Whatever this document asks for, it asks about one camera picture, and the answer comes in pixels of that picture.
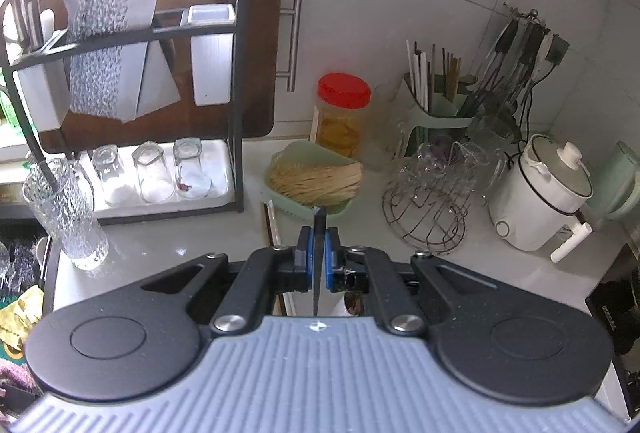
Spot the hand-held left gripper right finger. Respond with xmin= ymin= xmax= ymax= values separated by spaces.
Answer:
xmin=324 ymin=227 xmax=521 ymax=338

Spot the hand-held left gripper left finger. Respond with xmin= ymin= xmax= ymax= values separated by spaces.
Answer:
xmin=125 ymin=227 xmax=316 ymax=337

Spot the black chopstick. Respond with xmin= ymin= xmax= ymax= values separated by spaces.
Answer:
xmin=312 ymin=206 xmax=329 ymax=317

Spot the wooden chopstick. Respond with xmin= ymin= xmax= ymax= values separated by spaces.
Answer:
xmin=263 ymin=200 xmax=290 ymax=317

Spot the dried noodle bundle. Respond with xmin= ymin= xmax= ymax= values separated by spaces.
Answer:
xmin=269 ymin=162 xmax=364 ymax=208

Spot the green plastic colander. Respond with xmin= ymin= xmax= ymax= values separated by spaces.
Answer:
xmin=265 ymin=140 xmax=364 ymax=220

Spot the white drip tray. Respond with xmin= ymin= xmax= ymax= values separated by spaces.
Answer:
xmin=82 ymin=137 xmax=237 ymax=220

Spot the clear stemmed glass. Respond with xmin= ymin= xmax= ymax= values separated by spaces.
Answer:
xmin=407 ymin=140 xmax=453 ymax=194
xmin=450 ymin=140 xmax=506 ymax=194

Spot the clear glass tumbler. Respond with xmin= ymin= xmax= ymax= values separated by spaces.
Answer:
xmin=91 ymin=144 xmax=126 ymax=206
xmin=131 ymin=140 xmax=177 ymax=204
xmin=172 ymin=137 xmax=213 ymax=199

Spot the red-lidded plastic jar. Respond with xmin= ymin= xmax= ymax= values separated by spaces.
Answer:
xmin=310 ymin=72 xmax=374 ymax=160

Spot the black metal kitchen rack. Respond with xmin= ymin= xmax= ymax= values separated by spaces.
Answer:
xmin=0 ymin=0 xmax=247 ymax=227

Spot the green utensil drainer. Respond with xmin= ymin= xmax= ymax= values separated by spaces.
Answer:
xmin=400 ymin=72 xmax=482 ymax=160

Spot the white electric cooking pot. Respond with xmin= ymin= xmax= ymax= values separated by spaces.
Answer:
xmin=487 ymin=133 xmax=594 ymax=264

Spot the bundle of assorted chopsticks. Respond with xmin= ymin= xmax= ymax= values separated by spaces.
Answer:
xmin=404 ymin=38 xmax=465 ymax=109

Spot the white rack holder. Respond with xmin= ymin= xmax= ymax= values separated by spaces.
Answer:
xmin=11 ymin=30 xmax=72 ymax=133
xmin=186 ymin=3 xmax=237 ymax=108

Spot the dark wooden cutting board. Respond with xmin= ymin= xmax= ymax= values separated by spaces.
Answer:
xmin=36 ymin=0 xmax=304 ymax=153

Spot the plain steel kitchen knife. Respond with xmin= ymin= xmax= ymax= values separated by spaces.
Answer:
xmin=132 ymin=0 xmax=184 ymax=120

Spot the tall textured glass mug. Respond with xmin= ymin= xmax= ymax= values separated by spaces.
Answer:
xmin=22 ymin=156 xmax=111 ymax=272

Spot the black kitchen sink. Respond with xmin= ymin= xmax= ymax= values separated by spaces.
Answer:
xmin=0 ymin=223 xmax=51 ymax=304

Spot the yellow dish cloth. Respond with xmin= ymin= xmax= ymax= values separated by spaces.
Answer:
xmin=0 ymin=285 xmax=47 ymax=351

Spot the green electric kettle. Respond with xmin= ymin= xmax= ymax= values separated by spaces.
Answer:
xmin=584 ymin=140 xmax=640 ymax=228

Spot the hammered steel cleaver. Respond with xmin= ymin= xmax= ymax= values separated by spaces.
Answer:
xmin=60 ymin=0 xmax=167 ymax=122

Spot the pink scrubbing cloth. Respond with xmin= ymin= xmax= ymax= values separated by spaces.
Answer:
xmin=0 ymin=355 xmax=40 ymax=398

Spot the green bottle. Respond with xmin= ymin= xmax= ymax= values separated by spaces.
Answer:
xmin=0 ymin=88 xmax=21 ymax=131

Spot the wire glass rack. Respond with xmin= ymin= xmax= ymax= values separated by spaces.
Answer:
xmin=381 ymin=148 xmax=469 ymax=255

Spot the black power cable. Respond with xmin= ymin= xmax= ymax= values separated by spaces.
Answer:
xmin=515 ymin=58 xmax=558 ymax=164

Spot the row of black-handled utensils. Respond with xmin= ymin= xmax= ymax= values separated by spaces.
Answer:
xmin=475 ymin=3 xmax=561 ymax=119

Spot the dark wall socket panel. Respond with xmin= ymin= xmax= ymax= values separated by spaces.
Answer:
xmin=546 ymin=36 xmax=571 ymax=65

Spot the metal hook rail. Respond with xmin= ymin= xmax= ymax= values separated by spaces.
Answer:
xmin=502 ymin=2 xmax=543 ymax=26

